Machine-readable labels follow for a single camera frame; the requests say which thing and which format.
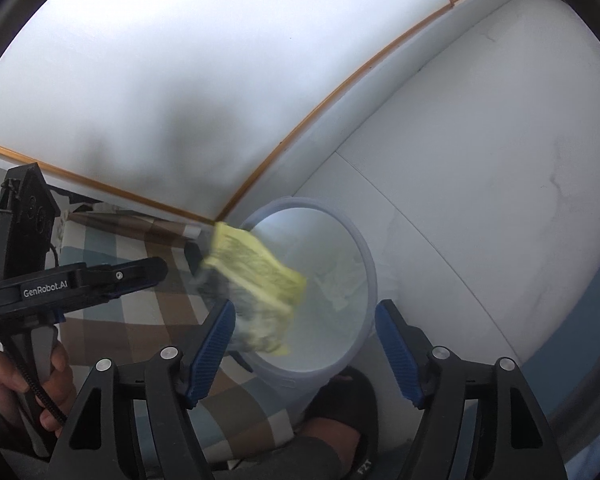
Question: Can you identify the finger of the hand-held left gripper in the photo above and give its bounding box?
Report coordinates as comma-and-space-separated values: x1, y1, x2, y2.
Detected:
82, 256, 169, 306

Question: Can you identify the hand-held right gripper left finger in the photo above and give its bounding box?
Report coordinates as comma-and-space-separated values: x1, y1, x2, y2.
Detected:
45, 299, 237, 480

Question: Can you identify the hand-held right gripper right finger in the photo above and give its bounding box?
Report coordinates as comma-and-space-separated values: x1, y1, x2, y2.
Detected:
375, 299, 568, 480

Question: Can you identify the white round trash bin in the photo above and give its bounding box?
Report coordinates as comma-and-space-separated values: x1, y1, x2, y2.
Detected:
230, 197, 381, 401

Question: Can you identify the yellow snack wrapper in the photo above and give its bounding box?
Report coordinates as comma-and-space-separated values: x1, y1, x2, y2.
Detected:
195, 221, 308, 358

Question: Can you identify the person's left hand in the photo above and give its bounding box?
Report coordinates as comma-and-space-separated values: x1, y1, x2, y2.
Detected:
0, 342, 77, 432

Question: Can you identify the plaid cushion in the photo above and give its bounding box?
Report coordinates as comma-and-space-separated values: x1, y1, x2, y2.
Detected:
55, 210, 301, 466

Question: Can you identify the black slipper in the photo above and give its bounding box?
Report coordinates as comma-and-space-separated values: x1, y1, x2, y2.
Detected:
300, 366, 381, 480

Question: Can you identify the crumpled white paper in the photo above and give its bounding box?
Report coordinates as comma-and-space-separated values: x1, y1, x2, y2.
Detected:
314, 254, 370, 314

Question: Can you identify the person's foot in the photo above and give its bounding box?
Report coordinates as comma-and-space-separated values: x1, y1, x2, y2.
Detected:
292, 416, 362, 461

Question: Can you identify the person's grey trouser leg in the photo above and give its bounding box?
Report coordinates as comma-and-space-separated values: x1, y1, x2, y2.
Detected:
212, 435, 361, 480

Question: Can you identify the white table with wooden edge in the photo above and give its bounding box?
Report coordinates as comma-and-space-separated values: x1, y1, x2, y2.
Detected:
0, 0, 531, 228

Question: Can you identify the black braided cable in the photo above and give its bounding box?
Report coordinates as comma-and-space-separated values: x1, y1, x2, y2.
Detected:
0, 332, 63, 428

